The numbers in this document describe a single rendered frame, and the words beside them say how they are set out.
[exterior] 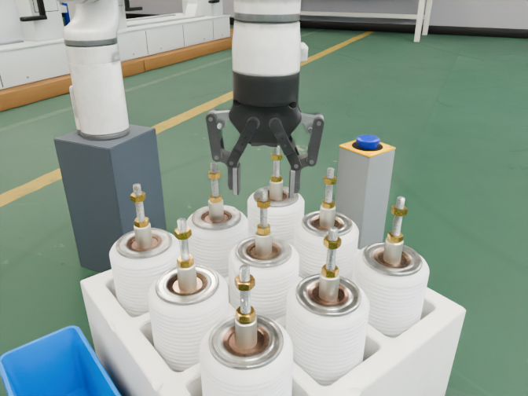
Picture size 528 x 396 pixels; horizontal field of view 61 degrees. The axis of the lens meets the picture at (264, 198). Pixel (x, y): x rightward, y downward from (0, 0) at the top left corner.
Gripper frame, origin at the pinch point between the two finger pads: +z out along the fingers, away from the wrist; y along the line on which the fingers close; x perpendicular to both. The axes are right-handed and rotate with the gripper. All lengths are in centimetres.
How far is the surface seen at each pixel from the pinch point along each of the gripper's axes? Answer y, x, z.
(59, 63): -131, 194, 22
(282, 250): 2.6, -0.4, 9.3
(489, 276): 47, 33, 34
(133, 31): -109, 256, 12
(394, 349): 16.9, -9.4, 16.5
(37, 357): -31.5, -6.8, 25.9
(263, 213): 0.1, -0.9, 3.6
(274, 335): 2.7, -16.2, 9.4
